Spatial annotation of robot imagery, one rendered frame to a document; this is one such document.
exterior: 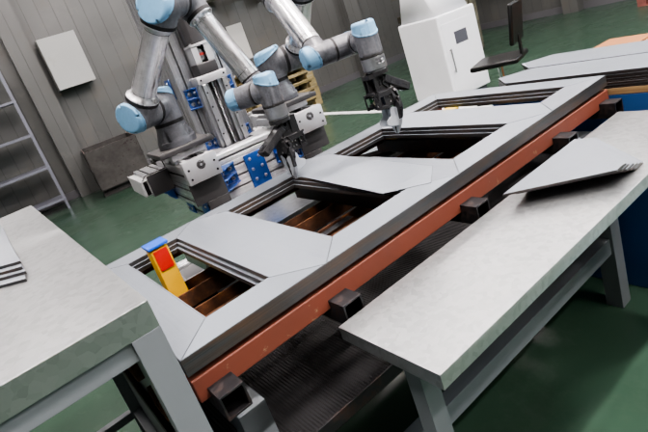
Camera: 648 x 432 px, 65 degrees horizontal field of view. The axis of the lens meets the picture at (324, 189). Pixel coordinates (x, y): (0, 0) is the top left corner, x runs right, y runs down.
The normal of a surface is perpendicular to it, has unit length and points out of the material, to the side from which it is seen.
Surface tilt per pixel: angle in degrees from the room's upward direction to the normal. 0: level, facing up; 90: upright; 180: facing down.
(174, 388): 90
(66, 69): 90
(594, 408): 0
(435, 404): 90
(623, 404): 0
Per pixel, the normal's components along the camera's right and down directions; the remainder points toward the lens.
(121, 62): 0.51, 0.11
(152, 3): -0.28, 0.29
